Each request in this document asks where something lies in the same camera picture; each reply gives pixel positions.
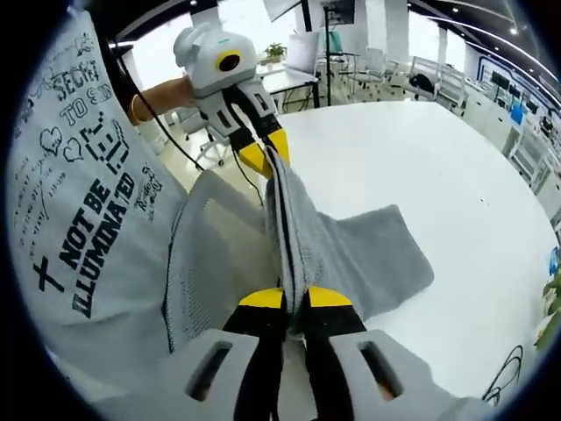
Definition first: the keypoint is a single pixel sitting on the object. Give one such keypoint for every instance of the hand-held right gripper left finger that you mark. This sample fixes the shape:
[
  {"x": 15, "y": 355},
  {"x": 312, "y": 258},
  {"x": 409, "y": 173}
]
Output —
[{"x": 197, "y": 381}]

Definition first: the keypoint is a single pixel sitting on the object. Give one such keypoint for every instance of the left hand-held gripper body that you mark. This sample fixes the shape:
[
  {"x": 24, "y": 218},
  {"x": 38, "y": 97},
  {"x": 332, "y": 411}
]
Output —
[{"x": 210, "y": 61}]

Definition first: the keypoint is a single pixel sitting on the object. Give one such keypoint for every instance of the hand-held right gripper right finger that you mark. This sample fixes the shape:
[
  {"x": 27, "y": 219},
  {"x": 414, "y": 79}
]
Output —
[{"x": 385, "y": 386}]

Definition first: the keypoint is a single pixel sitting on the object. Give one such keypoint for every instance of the grey towel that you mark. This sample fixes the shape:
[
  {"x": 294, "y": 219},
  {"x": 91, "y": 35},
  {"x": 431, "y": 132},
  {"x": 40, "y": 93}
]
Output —
[{"x": 372, "y": 245}]

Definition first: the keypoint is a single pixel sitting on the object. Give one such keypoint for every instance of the white swivel chair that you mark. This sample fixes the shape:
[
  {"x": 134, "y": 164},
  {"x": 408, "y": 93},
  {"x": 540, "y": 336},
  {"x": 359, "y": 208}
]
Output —
[{"x": 210, "y": 140}]

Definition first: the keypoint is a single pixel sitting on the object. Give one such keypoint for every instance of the white desk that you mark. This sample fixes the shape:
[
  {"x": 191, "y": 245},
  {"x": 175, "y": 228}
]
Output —
[{"x": 289, "y": 81}]

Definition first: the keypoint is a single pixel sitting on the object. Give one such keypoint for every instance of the small potted plant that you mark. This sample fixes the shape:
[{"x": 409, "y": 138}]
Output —
[{"x": 275, "y": 52}]

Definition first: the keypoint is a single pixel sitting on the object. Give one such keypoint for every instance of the black monitor stand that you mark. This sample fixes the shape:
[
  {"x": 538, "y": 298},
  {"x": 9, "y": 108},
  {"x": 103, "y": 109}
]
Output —
[{"x": 326, "y": 57}]

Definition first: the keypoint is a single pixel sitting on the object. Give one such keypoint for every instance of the gold bangle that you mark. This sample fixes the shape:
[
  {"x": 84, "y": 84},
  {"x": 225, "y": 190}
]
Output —
[{"x": 135, "y": 109}]

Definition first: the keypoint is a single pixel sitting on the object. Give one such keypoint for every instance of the white printed t-shirt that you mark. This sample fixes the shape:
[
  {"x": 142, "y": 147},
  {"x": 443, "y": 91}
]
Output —
[{"x": 87, "y": 184}]

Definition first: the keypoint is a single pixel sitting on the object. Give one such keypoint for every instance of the black backpack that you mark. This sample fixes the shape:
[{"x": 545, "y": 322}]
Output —
[{"x": 421, "y": 82}]

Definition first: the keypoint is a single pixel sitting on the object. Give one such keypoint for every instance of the white table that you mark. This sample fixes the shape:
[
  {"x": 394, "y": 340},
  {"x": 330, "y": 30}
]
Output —
[{"x": 416, "y": 175}]

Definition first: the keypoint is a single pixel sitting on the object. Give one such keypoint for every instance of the potted green plant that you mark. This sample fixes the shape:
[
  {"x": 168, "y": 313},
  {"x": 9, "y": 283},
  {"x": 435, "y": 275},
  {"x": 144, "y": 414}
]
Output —
[{"x": 553, "y": 307}]

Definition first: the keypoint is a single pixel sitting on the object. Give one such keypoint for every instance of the blue container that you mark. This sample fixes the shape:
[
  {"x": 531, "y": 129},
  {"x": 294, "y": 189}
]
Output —
[{"x": 517, "y": 114}]

